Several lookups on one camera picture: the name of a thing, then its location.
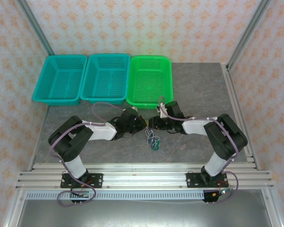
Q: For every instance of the aluminium side rail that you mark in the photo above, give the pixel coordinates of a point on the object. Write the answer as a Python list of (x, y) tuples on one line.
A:
[(232, 94)]

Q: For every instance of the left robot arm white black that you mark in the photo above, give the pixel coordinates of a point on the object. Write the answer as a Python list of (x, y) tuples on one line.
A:
[(75, 165)]

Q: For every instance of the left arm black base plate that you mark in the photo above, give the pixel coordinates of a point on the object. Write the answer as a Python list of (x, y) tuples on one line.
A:
[(97, 179)]

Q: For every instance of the small circuit board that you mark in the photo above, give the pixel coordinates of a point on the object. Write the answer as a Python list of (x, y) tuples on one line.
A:
[(82, 194), (221, 192)]

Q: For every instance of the green perforated plastic basket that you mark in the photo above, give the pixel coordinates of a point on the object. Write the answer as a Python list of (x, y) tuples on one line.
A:
[(149, 78)]

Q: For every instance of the teal perforated plastic basket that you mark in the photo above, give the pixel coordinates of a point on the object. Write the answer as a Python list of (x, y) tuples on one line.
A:
[(59, 78), (106, 78)]

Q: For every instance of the aluminium frame bar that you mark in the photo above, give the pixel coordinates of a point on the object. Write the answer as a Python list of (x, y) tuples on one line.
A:
[(13, 212), (273, 212)]

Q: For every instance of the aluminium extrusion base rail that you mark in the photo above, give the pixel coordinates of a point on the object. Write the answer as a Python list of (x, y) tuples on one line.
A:
[(144, 176)]

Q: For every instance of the aluminium frame corner post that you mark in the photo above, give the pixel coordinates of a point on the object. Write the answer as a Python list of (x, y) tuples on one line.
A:
[(248, 33), (35, 26)]

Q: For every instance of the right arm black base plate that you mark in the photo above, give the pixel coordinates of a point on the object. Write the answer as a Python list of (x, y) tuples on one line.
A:
[(191, 179)]

